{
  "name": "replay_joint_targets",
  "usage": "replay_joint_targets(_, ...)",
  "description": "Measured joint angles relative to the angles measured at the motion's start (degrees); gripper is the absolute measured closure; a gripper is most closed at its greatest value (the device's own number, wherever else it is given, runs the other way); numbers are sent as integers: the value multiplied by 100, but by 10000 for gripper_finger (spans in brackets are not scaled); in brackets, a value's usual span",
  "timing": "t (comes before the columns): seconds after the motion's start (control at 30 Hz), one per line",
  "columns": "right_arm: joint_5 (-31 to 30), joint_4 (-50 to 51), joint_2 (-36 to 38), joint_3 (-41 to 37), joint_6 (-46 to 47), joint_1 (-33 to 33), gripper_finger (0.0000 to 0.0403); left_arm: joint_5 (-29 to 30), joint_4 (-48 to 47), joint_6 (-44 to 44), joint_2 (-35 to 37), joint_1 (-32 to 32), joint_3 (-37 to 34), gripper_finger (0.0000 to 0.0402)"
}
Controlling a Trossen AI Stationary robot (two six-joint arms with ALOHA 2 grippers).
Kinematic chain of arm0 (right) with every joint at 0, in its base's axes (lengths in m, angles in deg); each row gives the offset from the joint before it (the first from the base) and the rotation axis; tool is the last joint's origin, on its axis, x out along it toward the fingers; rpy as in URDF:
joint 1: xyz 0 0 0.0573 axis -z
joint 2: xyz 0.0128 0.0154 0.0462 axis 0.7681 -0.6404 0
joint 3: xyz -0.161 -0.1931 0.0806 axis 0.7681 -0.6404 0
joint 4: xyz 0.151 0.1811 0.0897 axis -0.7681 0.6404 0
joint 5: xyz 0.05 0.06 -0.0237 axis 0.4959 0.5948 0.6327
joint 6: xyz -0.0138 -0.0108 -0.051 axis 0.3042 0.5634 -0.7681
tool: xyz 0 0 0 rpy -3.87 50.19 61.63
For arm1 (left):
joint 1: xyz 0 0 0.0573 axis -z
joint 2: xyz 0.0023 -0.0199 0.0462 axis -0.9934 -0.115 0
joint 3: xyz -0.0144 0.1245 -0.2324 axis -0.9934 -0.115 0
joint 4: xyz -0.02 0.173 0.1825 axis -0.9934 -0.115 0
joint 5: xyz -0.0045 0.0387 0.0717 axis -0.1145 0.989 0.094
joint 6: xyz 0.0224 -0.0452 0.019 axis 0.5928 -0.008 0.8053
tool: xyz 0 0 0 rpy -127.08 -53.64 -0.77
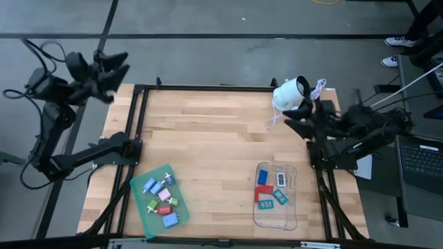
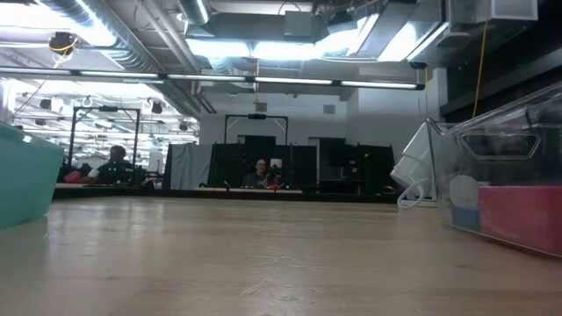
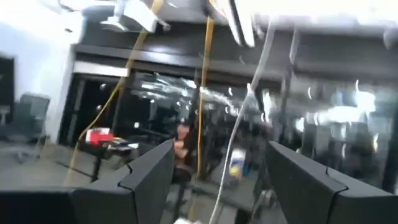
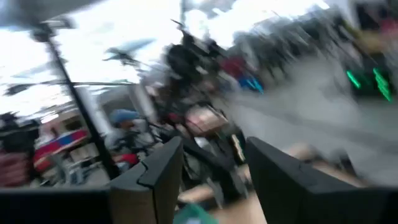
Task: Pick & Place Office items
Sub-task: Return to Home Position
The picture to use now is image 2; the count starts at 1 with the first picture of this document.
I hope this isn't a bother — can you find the teal plastic tray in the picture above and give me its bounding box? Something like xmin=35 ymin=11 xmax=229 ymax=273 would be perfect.
xmin=0 ymin=121 xmax=65 ymax=230

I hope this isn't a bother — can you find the black partition wall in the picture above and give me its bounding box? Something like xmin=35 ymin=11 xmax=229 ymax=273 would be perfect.
xmin=209 ymin=134 xmax=396 ymax=197

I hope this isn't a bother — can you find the grey ceiling box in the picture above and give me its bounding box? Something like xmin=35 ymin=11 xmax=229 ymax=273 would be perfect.
xmin=284 ymin=11 xmax=315 ymax=39

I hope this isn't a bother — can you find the silver ceiling duct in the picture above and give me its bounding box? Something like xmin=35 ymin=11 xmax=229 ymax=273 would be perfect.
xmin=177 ymin=0 xmax=212 ymax=26

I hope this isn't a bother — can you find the black ceiling cable reel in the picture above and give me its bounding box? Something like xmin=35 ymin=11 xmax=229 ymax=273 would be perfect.
xmin=47 ymin=31 xmax=80 ymax=57

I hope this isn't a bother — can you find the clear plastic bin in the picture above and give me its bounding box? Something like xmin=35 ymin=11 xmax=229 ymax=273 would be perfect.
xmin=424 ymin=83 xmax=562 ymax=259

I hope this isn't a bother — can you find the grey curtain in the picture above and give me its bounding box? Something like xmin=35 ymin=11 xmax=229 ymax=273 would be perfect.
xmin=162 ymin=142 xmax=214 ymax=190

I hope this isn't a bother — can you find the yellow hanging cable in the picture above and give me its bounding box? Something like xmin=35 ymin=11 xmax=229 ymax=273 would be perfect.
xmin=472 ymin=21 xmax=489 ymax=118

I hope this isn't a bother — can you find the black table frame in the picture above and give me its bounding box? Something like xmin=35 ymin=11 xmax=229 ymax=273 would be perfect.
xmin=52 ymin=187 xmax=399 ymax=204

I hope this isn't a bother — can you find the black rig frame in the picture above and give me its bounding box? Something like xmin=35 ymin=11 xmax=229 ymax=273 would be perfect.
xmin=223 ymin=113 xmax=290 ymax=145
xmin=68 ymin=106 xmax=141 ymax=185

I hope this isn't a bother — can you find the white security camera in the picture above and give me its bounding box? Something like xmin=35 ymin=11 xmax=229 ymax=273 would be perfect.
xmin=389 ymin=121 xmax=482 ymax=210

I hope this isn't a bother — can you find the long LED light bar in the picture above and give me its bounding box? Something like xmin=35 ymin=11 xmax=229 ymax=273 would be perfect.
xmin=0 ymin=66 xmax=426 ymax=91

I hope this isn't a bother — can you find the person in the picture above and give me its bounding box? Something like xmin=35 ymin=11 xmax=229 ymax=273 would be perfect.
xmin=243 ymin=157 xmax=273 ymax=189
xmin=90 ymin=144 xmax=135 ymax=184

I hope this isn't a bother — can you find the white ceiling unit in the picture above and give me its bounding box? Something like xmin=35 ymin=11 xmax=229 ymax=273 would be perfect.
xmin=447 ymin=0 xmax=539 ymax=22

